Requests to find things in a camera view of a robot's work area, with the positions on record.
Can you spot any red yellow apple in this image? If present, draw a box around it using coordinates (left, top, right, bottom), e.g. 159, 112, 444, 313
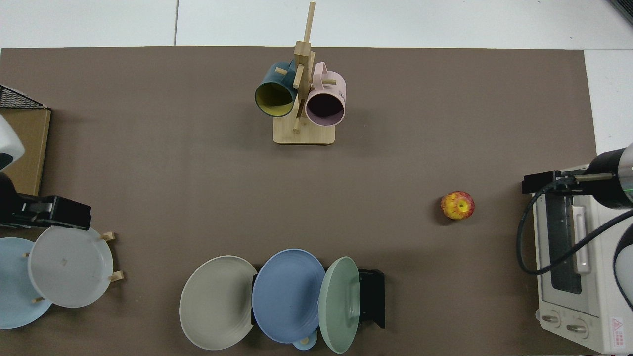
441, 191, 475, 221

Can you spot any pale grey plate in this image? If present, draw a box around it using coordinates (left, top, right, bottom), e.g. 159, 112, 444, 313
28, 225, 114, 308

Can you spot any wooden peg plate stand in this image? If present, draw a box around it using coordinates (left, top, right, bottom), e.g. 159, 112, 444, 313
22, 231, 124, 303

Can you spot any light blue plate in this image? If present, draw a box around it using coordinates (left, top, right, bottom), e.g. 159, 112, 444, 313
0, 237, 53, 329

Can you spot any beige plate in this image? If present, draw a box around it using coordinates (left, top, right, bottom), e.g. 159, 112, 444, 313
179, 255, 259, 351

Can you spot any black dish rack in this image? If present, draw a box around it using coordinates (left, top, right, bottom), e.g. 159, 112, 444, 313
251, 269, 385, 329

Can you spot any green plate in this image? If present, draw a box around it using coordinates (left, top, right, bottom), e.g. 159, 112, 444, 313
318, 256, 360, 354

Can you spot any pale toaster oven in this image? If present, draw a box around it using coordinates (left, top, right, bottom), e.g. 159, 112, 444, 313
532, 163, 633, 354

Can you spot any brown table cloth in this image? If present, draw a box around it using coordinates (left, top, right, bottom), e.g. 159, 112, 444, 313
0, 47, 598, 356

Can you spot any dark object at corner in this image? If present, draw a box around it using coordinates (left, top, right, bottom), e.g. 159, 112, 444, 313
609, 0, 633, 25

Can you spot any pink cup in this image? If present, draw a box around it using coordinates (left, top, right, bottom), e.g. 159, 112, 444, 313
305, 62, 347, 127

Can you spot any wooden cup stand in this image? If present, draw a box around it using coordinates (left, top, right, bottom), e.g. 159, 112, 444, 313
273, 1, 336, 145

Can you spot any dark teal cup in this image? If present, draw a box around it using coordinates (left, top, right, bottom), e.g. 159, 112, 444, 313
255, 61, 298, 118

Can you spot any small blue round thing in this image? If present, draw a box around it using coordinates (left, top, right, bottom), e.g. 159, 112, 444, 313
293, 330, 318, 351

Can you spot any wire basket with wooden floor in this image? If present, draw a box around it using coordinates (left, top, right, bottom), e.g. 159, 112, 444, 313
0, 84, 51, 197

